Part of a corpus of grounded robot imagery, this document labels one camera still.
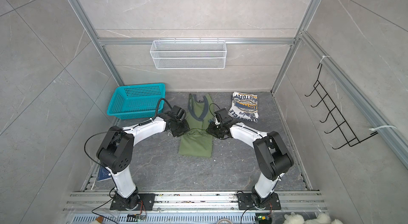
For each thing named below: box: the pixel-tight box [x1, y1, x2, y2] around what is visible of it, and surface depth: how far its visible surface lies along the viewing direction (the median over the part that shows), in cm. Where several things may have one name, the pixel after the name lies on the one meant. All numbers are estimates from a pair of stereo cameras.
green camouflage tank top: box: [178, 93, 215, 158], surface depth 94 cm
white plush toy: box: [283, 211, 344, 224], surface depth 64 cm
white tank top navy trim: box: [227, 91, 259, 123], surface depth 108 cm
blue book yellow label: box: [96, 165, 112, 182], surface depth 83 cm
